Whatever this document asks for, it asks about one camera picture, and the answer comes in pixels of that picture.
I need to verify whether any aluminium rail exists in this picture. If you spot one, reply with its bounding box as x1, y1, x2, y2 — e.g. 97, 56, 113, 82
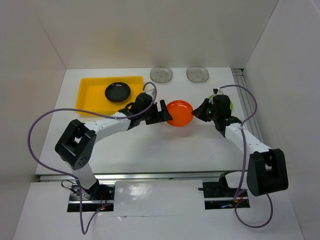
231, 68, 264, 142
37, 170, 248, 182

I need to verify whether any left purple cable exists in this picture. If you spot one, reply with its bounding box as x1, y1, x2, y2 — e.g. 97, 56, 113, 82
27, 81, 158, 235

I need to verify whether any yellow plastic bin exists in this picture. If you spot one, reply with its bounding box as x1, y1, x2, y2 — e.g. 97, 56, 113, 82
75, 76, 144, 116

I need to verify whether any clear plate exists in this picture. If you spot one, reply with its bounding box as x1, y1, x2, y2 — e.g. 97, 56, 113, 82
186, 65, 210, 83
149, 66, 173, 84

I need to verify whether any purple cable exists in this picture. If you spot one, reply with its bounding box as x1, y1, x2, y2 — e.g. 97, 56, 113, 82
213, 84, 273, 229
27, 81, 158, 235

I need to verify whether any green plate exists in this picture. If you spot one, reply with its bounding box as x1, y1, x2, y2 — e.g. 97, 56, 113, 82
208, 94, 234, 111

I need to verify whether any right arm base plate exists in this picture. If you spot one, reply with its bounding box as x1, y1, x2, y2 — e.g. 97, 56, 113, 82
198, 182, 250, 210

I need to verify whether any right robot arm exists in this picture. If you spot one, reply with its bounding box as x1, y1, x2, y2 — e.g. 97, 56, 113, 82
191, 94, 289, 197

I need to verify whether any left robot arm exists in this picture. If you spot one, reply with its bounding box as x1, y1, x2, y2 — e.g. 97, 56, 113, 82
55, 92, 173, 200

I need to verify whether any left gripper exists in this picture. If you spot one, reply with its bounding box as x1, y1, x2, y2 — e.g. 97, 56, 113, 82
139, 99, 172, 125

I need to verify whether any aluminium rail front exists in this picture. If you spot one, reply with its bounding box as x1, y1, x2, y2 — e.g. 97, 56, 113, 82
37, 170, 248, 182

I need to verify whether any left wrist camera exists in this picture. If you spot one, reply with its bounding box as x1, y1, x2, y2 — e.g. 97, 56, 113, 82
143, 88, 157, 99

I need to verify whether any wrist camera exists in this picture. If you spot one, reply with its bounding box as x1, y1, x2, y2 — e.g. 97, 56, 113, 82
143, 88, 157, 99
212, 88, 224, 97

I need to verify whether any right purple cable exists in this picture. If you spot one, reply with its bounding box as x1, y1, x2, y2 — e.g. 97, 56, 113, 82
213, 84, 273, 229

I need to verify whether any black plate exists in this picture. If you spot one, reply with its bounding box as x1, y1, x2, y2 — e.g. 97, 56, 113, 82
104, 82, 131, 103

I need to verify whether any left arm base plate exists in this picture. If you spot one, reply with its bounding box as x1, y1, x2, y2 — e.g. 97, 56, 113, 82
66, 183, 116, 213

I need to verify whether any aluminium rail right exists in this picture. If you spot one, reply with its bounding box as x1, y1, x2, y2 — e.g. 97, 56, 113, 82
231, 68, 264, 142

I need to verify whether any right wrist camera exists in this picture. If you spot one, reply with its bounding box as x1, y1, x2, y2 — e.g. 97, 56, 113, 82
212, 88, 224, 97

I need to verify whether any orange plate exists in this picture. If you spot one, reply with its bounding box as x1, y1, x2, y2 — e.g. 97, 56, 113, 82
166, 100, 194, 127

